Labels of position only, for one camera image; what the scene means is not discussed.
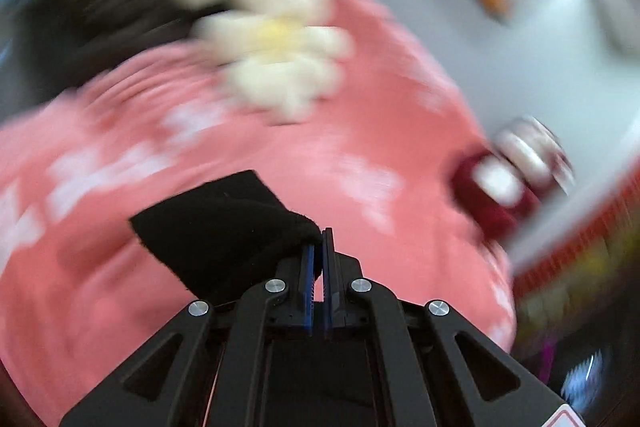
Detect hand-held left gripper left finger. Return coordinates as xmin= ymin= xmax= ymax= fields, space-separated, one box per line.
xmin=60 ymin=241 xmax=317 ymax=427

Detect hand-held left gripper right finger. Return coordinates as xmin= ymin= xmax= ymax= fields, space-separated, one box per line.
xmin=322 ymin=227 xmax=586 ymax=427

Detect black knit pants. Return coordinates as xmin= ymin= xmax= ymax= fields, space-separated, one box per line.
xmin=129 ymin=170 xmax=321 ymax=308

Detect pink printed blanket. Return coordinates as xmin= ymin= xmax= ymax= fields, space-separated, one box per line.
xmin=0 ymin=0 xmax=518 ymax=408

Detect dark red plush toy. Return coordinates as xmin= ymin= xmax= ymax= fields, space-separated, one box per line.
xmin=450 ymin=117 xmax=576 ymax=248

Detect magenta orchid flowers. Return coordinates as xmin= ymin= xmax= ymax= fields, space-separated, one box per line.
xmin=540 ymin=342 xmax=558 ymax=378

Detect red brick pattern panel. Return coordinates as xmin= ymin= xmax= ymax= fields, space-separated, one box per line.
xmin=515 ymin=187 xmax=640 ymax=288

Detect yellow fruit wall poster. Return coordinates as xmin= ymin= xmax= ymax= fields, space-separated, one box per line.
xmin=520 ymin=252 xmax=631 ymax=338

